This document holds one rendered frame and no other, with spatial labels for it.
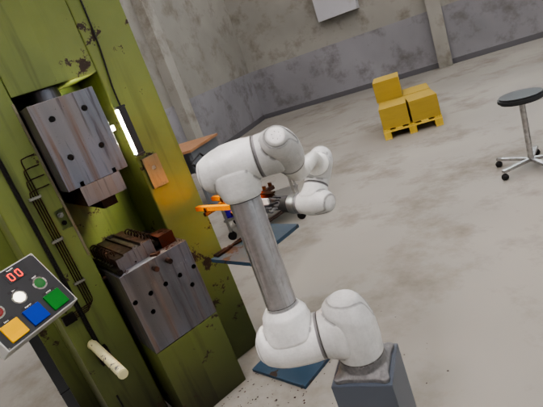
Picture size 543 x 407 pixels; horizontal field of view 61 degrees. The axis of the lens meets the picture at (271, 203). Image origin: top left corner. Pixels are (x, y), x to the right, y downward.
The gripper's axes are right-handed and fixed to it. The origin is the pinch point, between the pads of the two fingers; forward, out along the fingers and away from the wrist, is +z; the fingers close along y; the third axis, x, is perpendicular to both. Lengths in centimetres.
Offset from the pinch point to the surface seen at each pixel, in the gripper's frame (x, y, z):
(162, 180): 18, -3, 61
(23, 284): 9, -88, 52
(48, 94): 78, -33, 73
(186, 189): 8, 9, 61
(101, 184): 31, -38, 55
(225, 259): -26.1, -7.5, 29.3
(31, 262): 15, -79, 58
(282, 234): -26.2, 19.3, 11.2
